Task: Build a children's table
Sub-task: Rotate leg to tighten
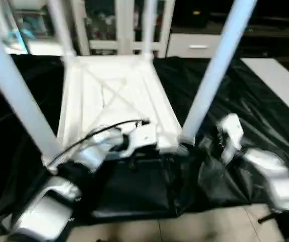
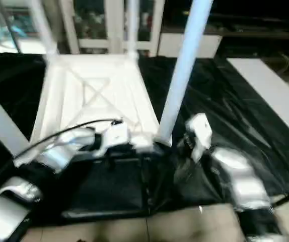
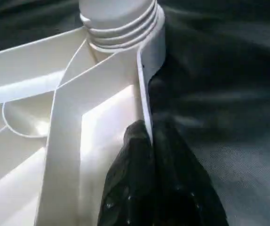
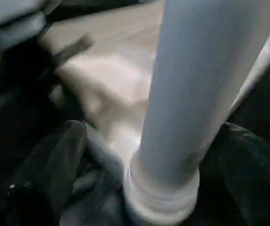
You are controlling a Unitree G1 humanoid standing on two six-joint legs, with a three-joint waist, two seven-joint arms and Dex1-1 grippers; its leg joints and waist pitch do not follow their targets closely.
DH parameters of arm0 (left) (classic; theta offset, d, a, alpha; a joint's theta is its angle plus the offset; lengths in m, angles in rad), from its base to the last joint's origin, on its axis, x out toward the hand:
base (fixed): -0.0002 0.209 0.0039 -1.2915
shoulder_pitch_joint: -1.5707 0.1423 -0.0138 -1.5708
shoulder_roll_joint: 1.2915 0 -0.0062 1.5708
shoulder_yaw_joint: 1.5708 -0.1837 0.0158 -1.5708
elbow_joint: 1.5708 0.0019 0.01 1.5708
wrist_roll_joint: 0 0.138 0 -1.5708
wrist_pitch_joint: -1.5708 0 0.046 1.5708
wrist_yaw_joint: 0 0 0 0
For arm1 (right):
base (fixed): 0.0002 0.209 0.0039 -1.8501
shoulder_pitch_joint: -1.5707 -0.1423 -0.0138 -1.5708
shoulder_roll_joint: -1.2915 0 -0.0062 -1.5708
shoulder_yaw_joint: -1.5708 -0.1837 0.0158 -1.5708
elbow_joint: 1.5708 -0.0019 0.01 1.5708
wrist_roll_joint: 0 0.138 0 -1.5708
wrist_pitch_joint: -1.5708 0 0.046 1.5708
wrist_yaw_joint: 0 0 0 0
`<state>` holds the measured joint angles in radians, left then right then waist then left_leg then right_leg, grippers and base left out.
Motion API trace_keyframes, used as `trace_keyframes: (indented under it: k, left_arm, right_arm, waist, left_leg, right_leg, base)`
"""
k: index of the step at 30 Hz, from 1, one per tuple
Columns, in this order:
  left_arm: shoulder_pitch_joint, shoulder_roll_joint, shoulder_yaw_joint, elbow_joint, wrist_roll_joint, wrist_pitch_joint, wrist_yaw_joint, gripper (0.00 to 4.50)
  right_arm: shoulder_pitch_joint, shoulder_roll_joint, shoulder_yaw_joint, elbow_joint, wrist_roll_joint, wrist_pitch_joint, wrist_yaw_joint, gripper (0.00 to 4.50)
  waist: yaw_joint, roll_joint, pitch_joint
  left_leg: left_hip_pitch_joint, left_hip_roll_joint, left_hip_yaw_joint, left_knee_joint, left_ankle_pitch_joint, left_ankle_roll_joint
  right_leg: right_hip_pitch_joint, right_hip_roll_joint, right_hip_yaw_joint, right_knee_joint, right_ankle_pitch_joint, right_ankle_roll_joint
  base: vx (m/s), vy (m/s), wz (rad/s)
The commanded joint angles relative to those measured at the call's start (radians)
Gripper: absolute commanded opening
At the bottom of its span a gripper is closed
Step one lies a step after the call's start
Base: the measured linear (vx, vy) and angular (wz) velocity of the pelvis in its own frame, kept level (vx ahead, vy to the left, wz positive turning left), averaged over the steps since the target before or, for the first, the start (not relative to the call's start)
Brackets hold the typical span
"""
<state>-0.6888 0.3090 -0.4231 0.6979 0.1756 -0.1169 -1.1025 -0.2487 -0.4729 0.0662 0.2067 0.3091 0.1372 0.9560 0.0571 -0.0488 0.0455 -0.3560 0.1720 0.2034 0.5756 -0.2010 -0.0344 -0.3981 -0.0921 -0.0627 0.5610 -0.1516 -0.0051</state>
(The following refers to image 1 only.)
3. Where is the black metal table leg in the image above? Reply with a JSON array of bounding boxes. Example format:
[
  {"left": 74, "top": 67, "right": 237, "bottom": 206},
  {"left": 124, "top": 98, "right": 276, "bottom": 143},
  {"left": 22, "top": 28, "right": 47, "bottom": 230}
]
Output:
[{"left": 258, "top": 212, "right": 283, "bottom": 225}]

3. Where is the white plastic table top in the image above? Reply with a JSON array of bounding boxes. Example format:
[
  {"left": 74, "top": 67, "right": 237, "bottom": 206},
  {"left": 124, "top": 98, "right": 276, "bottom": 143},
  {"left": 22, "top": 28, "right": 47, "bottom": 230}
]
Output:
[{"left": 43, "top": 54, "right": 189, "bottom": 168}]

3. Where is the white glass door cabinet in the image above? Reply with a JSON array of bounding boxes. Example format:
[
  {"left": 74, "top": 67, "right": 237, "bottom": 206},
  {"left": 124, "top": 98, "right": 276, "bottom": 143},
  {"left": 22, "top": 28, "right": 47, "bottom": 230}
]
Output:
[{"left": 70, "top": 0, "right": 176, "bottom": 57}]

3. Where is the black work surface mat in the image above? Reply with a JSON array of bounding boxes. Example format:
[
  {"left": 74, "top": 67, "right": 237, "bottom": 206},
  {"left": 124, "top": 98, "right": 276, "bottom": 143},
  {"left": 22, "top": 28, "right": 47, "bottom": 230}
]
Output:
[{"left": 0, "top": 53, "right": 289, "bottom": 235}]

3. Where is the colourful background box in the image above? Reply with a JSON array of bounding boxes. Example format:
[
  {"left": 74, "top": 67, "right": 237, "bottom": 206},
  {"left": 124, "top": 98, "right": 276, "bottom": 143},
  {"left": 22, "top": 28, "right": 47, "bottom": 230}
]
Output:
[{"left": 6, "top": 10, "right": 49, "bottom": 45}]

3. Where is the white drawer unit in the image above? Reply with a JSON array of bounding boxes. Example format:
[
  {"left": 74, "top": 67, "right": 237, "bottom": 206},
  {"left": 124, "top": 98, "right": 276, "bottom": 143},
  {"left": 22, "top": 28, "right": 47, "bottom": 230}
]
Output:
[{"left": 167, "top": 33, "right": 225, "bottom": 58}]

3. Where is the white flat sheet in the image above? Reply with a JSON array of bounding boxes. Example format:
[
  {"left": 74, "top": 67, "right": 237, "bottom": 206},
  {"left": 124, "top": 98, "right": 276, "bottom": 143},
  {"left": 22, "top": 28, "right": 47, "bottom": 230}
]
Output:
[{"left": 240, "top": 57, "right": 289, "bottom": 124}]

